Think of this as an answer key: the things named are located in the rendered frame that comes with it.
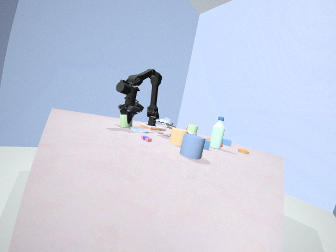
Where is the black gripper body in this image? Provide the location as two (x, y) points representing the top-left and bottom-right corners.
(118, 95), (140, 113)

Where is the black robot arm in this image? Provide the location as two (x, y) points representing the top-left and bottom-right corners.
(116, 69), (162, 127)

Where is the blue cylinder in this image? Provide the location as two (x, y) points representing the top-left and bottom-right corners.
(180, 133), (206, 160)

